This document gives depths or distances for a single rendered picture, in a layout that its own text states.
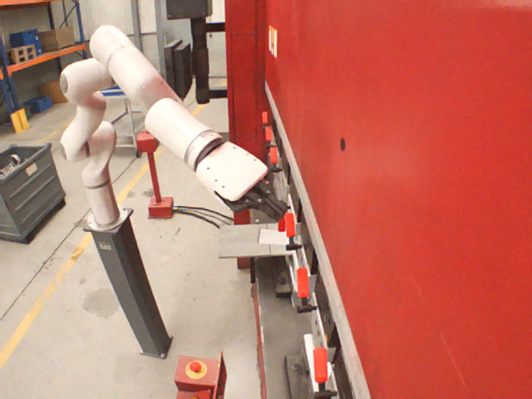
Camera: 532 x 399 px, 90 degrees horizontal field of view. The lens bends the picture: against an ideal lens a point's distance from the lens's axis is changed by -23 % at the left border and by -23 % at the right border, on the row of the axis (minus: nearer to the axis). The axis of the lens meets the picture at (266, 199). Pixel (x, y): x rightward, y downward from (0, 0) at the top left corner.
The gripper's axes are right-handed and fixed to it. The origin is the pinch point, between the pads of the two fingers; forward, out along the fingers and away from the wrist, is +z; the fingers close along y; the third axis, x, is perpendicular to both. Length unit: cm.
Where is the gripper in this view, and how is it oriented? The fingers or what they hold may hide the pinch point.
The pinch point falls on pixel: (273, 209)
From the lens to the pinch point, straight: 59.7
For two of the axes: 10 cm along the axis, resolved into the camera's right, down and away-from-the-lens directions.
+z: 7.6, 6.2, -2.2
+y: -6.3, 6.1, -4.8
